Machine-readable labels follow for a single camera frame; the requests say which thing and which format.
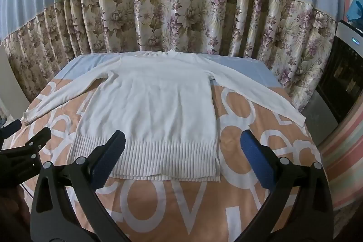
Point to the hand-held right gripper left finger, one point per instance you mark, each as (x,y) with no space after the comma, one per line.
(111,156)

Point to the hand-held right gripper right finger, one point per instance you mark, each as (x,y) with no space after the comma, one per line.
(255,157)

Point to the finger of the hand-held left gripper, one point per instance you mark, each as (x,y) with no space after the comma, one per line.
(25,148)
(10,128)

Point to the white knit sweater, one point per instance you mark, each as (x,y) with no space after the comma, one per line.
(156,106)

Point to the person's left forearm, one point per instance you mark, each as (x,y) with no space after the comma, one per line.
(12,216)

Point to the white cabinet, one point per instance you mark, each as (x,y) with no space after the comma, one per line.
(11,83)

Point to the orange and blue printed bedsheet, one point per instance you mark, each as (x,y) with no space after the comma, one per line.
(175,202)

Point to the black water dispenser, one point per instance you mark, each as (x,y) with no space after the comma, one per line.
(343,69)

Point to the blue and floral curtain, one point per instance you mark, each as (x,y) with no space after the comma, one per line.
(184,3)

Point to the blue cloth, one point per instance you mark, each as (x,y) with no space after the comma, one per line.
(357,9)

